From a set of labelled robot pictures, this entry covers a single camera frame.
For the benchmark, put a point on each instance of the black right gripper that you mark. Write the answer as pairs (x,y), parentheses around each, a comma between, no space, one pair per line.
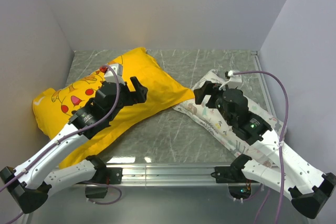
(209,88)

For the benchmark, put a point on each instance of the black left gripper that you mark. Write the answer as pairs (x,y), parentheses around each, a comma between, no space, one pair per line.
(140,94)

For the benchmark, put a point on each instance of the yellow cartoon print pillowcase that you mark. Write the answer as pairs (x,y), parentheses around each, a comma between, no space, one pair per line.
(52,109)

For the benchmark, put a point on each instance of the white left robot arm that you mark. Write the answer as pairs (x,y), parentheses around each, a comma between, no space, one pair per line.
(32,182)

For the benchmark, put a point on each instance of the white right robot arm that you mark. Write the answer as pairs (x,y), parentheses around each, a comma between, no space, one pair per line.
(306,187)

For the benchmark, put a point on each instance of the floral print white pillow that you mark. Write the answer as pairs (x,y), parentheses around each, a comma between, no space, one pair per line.
(212,121)

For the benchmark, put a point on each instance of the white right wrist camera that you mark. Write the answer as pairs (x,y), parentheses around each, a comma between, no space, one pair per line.
(233,80)

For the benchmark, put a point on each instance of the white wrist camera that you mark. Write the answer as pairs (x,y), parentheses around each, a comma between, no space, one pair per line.
(233,80)
(114,74)

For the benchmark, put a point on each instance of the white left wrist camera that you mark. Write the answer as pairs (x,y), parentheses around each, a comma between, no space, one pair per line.
(114,74)

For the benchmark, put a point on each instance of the aluminium right side rail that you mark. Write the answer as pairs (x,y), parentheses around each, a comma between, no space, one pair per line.
(264,88)

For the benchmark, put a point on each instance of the aluminium rail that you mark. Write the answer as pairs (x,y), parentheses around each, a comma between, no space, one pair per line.
(161,175)
(264,88)

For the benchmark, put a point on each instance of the aluminium front rail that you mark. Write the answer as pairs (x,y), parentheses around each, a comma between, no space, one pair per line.
(161,175)

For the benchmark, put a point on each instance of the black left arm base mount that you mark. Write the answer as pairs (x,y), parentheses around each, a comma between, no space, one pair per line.
(109,174)

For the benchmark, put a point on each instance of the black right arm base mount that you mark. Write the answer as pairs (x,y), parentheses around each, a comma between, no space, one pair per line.
(239,186)

